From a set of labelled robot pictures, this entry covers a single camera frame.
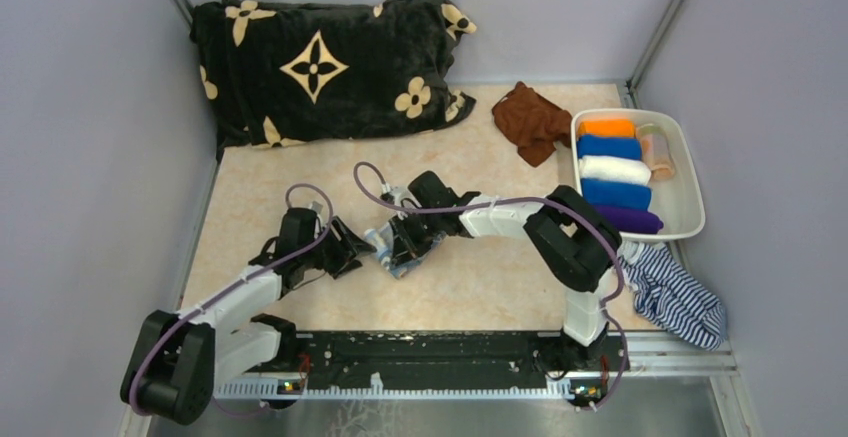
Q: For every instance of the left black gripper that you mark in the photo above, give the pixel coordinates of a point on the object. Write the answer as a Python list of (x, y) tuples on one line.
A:
[(349, 247)]

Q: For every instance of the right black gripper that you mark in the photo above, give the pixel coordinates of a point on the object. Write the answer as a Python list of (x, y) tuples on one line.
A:
[(404, 244)]

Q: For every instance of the orange blue patterned towel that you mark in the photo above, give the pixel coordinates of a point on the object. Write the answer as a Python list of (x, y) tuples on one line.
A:
[(392, 255)]

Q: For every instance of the brown towel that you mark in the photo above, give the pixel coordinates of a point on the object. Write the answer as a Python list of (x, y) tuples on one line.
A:
[(532, 123)]

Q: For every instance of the orange polka dot towel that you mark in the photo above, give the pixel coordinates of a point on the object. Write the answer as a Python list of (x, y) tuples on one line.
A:
[(656, 151)]

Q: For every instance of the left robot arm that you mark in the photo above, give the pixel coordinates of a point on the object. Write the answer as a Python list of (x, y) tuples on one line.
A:
[(180, 358)]

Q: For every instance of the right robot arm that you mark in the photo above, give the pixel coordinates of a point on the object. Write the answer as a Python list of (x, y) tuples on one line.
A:
[(574, 241)]

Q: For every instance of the black pillow with beige flowers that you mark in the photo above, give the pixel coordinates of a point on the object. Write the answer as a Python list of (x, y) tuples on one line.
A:
[(282, 74)]

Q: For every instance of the white rolled towel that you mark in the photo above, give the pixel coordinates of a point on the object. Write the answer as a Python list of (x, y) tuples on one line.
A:
[(614, 169)]

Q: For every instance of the blue rolled towel lower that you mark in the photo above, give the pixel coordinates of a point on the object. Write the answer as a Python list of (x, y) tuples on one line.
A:
[(616, 194)]

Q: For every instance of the blue rolled towel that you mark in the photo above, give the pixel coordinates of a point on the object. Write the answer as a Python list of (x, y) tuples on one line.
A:
[(619, 147), (616, 194)]

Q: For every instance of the blue rolled towel upper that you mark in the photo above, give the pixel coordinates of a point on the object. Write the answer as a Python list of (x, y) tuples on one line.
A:
[(619, 147)]

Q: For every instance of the orange rolled towel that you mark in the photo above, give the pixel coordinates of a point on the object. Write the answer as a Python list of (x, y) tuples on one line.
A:
[(610, 128)]

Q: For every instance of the purple rolled towel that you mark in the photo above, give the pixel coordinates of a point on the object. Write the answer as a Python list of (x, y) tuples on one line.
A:
[(631, 220)]

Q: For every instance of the blue white striped towel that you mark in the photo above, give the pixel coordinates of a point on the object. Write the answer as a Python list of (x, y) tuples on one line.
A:
[(668, 296)]

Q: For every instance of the white plastic bin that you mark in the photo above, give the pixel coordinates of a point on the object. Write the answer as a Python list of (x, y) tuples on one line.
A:
[(677, 201)]

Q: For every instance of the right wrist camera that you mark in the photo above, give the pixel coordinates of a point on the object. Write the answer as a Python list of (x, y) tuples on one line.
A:
[(394, 195)]

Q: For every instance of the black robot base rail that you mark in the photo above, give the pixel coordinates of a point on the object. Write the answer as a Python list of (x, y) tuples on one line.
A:
[(341, 365)]

